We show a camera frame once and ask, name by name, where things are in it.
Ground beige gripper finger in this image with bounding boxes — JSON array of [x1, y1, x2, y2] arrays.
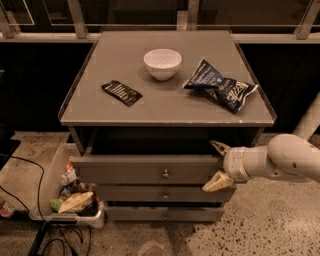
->
[[202, 171, 234, 192], [210, 140, 231, 156]]

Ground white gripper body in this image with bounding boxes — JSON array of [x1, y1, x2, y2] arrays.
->
[[223, 147, 249, 182]]

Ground grey top drawer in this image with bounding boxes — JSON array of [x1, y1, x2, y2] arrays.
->
[[72, 155, 222, 185]]

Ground grey drawer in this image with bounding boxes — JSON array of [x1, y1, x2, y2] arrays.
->
[[95, 185, 236, 202], [72, 155, 222, 185], [105, 206, 224, 222]]

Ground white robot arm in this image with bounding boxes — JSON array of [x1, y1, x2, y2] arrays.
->
[[202, 93, 320, 192]]

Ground grey drawer cabinet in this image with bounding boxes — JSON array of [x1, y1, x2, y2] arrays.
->
[[59, 31, 275, 208]]

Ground grey bottom drawer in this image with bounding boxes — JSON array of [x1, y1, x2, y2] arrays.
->
[[105, 206, 224, 222]]

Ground grey middle drawer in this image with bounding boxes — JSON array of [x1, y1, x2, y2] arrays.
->
[[95, 185, 236, 202]]

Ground blue chip bag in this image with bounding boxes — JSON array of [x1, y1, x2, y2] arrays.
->
[[183, 59, 258, 114]]

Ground white ceramic bowl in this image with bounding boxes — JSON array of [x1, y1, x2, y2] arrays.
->
[[143, 49, 182, 81]]

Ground black snack packet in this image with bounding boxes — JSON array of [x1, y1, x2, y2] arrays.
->
[[101, 80, 143, 107]]

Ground metal window railing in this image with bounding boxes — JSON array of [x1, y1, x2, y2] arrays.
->
[[0, 0, 320, 44]]

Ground yellow snack bag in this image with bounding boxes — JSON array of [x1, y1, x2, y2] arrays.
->
[[58, 192, 94, 213]]

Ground white labelled bottle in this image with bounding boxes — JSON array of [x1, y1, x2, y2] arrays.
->
[[60, 169, 78, 186]]

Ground red soda can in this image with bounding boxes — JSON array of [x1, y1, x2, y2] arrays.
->
[[66, 156, 74, 172]]

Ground dark can in bin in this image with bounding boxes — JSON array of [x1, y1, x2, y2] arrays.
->
[[60, 188, 71, 200]]

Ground green snack packet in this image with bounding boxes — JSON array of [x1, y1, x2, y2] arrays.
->
[[49, 199, 63, 213]]

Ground black object at left edge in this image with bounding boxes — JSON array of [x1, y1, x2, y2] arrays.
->
[[0, 124, 20, 171]]

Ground red white object on floor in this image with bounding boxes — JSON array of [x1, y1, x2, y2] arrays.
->
[[0, 200, 15, 218]]

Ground black floor cable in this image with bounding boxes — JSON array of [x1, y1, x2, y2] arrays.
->
[[0, 153, 92, 256]]

